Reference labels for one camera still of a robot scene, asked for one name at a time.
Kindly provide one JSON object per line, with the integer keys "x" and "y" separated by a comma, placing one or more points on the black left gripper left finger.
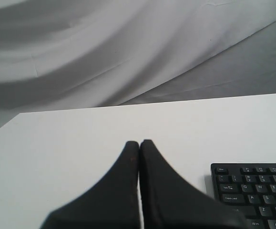
{"x": 112, "y": 203}

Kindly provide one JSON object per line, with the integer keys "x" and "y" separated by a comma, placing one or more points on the black acer keyboard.
{"x": 249, "y": 188}

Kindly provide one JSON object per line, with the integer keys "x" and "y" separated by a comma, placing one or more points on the grey backdrop cloth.
{"x": 72, "y": 54}

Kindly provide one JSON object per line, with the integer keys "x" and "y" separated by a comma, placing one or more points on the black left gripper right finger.
{"x": 170, "y": 202}

